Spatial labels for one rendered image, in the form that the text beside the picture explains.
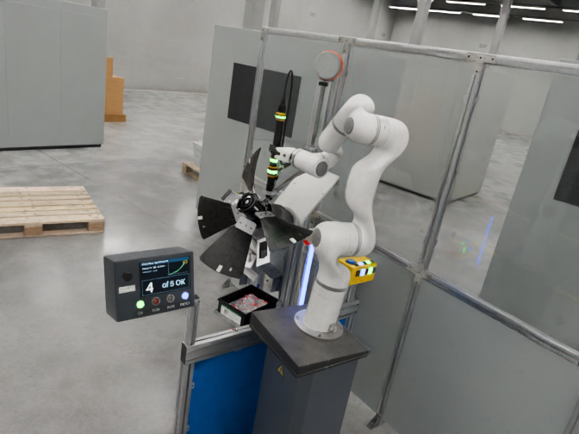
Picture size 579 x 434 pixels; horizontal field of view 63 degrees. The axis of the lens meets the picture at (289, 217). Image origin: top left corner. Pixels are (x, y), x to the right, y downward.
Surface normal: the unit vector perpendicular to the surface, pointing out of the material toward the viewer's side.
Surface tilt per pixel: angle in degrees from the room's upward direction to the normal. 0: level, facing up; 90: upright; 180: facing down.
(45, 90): 90
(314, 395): 90
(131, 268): 75
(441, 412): 90
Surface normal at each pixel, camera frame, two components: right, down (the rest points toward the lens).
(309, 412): 0.54, 0.36
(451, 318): -0.79, 0.08
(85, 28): 0.74, 0.33
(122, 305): 0.62, 0.11
